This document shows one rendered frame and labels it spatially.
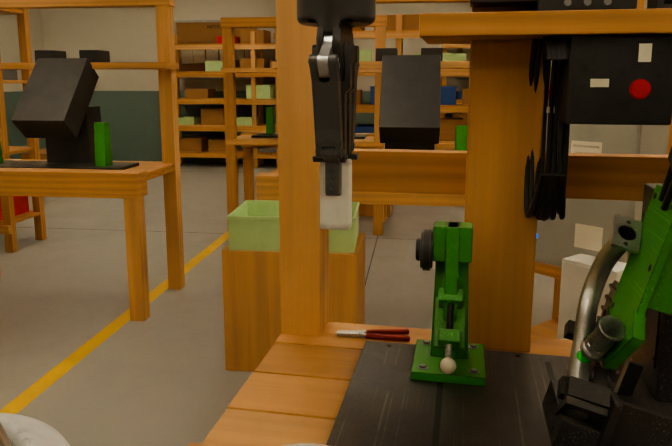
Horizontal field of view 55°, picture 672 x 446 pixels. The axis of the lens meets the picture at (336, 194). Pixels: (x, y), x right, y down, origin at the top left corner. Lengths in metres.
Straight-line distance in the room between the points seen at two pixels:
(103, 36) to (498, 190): 11.23
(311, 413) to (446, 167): 0.58
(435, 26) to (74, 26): 11.52
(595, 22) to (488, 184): 0.35
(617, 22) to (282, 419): 0.85
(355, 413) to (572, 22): 0.73
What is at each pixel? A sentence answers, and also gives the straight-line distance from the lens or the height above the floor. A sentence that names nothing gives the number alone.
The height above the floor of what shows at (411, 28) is 2.04.
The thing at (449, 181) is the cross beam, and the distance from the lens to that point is 1.38.
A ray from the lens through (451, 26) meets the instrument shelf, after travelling 1.16.
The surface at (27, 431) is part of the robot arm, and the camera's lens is 0.43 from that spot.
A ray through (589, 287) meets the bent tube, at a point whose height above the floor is 1.10.
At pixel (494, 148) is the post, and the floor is 1.29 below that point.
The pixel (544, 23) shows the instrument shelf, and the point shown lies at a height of 1.52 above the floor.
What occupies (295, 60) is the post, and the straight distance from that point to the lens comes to 1.32.
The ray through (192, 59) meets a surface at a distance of 11.57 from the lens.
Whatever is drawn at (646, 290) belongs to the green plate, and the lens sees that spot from 0.97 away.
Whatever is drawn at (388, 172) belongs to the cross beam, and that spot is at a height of 1.23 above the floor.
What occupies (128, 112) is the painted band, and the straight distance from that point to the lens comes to 12.06.
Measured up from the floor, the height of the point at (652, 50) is 1.47.
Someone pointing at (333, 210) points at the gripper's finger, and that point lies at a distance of 0.63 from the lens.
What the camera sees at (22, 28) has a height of 1.86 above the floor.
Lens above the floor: 1.42
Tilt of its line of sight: 10 degrees down
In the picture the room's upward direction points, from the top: straight up
